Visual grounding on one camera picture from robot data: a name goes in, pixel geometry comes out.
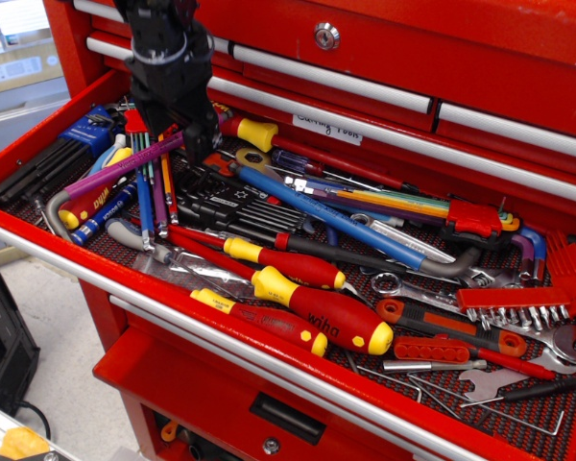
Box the coloured hex keys red holder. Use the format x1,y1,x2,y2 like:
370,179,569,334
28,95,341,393
125,105,169,252

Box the large violet Allen key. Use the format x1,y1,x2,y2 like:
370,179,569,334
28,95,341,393
45,110,232,243

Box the black Torx key set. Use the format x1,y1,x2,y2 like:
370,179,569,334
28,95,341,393
175,167,306,236

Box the large red yellow Wiha screwdriver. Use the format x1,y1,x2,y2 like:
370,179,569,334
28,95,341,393
167,235,394,355

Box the black box on floor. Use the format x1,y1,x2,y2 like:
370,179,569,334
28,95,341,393
0,273,40,416

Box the thin silver hex key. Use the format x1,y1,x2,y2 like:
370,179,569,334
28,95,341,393
407,373,565,436

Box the large blue Allen key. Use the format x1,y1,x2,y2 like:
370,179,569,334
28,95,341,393
228,162,481,278

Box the blue violet short hex keys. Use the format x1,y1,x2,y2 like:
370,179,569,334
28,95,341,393
511,226,547,284

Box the top red yellow screwdriver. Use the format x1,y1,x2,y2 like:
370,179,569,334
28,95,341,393
212,102,420,194

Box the red holder with silver bits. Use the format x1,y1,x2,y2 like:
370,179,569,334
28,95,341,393
456,287,570,331

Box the medium red yellow screwdriver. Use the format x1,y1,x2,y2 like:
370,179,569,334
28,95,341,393
168,225,347,289

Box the purple clear small screwdriver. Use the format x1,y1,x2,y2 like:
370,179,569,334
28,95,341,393
272,149,324,177

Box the rainbow hex keys red holder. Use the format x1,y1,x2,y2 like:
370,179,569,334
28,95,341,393
284,176,521,239

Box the chest key lock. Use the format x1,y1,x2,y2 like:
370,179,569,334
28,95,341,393
314,22,341,51

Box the black hex keys blue holder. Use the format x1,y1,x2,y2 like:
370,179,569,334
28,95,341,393
0,106,120,206

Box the left red yellow Wiha screwdriver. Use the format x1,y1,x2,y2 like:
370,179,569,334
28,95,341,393
57,146,134,231

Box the orange black tool upper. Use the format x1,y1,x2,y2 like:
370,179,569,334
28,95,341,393
203,152,234,178

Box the red bit holder strip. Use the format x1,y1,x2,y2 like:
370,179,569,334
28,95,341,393
393,336,470,364

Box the silver combination wrench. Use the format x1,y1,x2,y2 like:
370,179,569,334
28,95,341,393
371,273,576,364

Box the blue Bosch pen tool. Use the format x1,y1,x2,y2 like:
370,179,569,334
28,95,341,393
70,183,137,246

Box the red tool chest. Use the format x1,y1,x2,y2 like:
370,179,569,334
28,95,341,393
42,0,576,461

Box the grey blue handled tool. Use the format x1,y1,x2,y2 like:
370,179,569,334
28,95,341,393
106,218,174,264

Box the red folding key set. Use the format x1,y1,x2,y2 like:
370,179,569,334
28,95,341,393
546,230,576,318

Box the thin red shaft screwdriver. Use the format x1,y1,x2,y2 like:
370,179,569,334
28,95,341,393
469,348,556,380

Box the open red tool drawer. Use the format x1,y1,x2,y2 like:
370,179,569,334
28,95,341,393
0,69,576,460

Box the slim red yellow screwdriver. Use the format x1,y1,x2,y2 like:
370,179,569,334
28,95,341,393
190,288,328,357

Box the flat silver spanner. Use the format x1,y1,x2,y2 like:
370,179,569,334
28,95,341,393
459,348,576,401

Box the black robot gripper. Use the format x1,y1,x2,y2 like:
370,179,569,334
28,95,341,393
115,1,222,165

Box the white label Cutting Tools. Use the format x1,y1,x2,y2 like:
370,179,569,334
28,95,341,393
292,114,364,146

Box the black precision screwdriver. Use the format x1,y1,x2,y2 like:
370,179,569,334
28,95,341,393
460,377,576,408

